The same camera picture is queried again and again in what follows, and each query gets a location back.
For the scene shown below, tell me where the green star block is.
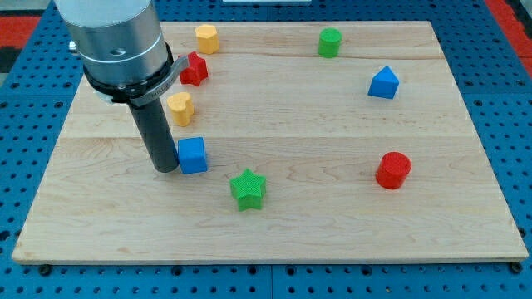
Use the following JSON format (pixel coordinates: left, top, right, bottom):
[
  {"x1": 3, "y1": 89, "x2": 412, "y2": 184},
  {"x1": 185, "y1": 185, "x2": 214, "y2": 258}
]
[{"x1": 229, "y1": 169, "x2": 266, "y2": 212}]

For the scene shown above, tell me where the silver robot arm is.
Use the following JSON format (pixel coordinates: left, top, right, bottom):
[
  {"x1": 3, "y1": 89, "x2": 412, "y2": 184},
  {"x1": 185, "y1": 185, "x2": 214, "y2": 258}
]
[{"x1": 55, "y1": 0, "x2": 190, "y2": 107}]

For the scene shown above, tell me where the red star block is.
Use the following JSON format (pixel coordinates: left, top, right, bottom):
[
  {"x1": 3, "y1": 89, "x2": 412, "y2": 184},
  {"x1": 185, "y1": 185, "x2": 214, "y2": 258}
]
[{"x1": 180, "y1": 51, "x2": 209, "y2": 86}]

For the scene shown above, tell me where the wooden board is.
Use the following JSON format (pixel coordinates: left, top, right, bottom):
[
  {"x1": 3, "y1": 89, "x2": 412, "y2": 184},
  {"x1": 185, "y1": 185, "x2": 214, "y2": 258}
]
[{"x1": 12, "y1": 21, "x2": 529, "y2": 265}]

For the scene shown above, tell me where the blue cube block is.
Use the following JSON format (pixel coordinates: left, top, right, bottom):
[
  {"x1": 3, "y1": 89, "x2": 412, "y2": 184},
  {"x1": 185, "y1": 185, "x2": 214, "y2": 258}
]
[{"x1": 178, "y1": 137, "x2": 208, "y2": 174}]

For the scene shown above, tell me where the yellow heart block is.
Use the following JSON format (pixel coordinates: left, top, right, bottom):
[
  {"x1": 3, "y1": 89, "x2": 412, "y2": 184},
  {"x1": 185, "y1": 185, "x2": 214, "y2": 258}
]
[{"x1": 167, "y1": 92, "x2": 195, "y2": 127}]

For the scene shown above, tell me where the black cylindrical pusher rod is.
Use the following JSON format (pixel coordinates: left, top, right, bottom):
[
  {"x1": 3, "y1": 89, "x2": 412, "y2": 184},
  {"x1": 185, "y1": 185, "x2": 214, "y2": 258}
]
[{"x1": 128, "y1": 100, "x2": 179, "y2": 173}]

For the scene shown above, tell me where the yellow hexagon block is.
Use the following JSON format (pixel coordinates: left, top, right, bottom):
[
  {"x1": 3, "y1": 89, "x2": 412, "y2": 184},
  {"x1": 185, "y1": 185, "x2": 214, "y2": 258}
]
[{"x1": 195, "y1": 24, "x2": 219, "y2": 54}]

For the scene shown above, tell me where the green cylinder block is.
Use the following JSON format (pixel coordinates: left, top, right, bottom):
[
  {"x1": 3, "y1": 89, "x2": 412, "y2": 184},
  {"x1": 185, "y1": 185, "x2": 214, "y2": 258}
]
[{"x1": 318, "y1": 27, "x2": 342, "y2": 58}]

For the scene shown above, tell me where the red cylinder block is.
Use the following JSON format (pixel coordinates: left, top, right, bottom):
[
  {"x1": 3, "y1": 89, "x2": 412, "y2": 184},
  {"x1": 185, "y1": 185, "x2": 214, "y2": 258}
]
[{"x1": 375, "y1": 151, "x2": 412, "y2": 189}]

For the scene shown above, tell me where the blue triangle block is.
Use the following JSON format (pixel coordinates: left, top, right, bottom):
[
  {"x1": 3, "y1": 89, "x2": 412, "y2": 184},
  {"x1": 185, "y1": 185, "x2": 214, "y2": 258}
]
[{"x1": 367, "y1": 66, "x2": 400, "y2": 100}]

